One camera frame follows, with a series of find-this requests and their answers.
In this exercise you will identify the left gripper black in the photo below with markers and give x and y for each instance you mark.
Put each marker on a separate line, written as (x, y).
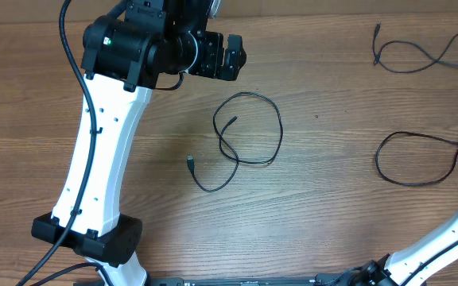
(211, 67)

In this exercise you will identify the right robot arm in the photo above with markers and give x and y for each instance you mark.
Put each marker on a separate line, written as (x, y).
(416, 264)

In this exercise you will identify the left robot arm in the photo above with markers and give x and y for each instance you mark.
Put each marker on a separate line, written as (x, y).
(125, 51)

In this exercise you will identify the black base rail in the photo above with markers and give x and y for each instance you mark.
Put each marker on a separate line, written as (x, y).
(317, 280)

